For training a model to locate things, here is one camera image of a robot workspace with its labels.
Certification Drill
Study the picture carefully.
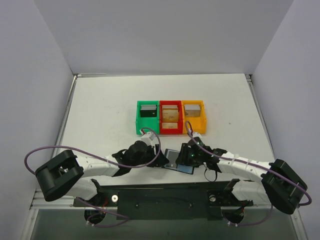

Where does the red plastic bin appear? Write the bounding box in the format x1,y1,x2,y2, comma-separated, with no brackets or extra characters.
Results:
159,100,183,135

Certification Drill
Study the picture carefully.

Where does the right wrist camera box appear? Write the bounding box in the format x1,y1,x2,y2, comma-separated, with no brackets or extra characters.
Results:
187,129,202,139

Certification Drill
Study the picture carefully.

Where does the aluminium frame rail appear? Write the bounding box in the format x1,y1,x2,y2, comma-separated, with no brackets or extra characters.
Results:
24,74,98,205

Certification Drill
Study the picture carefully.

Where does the black leather card holder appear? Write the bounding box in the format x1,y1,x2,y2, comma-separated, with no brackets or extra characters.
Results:
161,148,196,175

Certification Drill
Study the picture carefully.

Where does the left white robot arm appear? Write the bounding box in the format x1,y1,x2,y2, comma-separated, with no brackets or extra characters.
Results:
35,140,169,202

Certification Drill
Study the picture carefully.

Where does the black card stack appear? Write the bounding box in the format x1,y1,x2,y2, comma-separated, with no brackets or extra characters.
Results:
139,104,158,118

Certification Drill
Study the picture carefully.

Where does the orange plastic bin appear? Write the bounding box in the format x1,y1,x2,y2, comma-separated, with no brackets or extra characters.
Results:
181,100,207,134

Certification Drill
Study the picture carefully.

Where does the dark grey credit card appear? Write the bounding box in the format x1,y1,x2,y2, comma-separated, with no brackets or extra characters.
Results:
165,149,180,168

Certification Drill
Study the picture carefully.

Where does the blue credit card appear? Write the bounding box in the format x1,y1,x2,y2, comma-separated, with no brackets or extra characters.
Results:
176,164,194,175

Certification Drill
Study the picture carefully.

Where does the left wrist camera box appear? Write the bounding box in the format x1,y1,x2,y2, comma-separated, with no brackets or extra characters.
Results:
140,131,156,146

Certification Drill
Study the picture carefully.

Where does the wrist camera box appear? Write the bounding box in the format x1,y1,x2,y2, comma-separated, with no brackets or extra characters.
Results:
187,129,202,139
140,131,156,146

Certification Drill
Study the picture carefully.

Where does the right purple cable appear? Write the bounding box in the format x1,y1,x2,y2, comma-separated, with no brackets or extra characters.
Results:
184,121,312,227

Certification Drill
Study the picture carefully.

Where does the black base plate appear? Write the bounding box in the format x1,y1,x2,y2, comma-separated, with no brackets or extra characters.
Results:
88,180,253,221

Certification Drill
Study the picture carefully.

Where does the green plastic bin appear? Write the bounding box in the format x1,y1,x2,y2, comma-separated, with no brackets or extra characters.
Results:
135,100,160,135

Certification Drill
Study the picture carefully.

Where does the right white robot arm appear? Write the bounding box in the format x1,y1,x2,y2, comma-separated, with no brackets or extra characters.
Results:
176,136,308,215

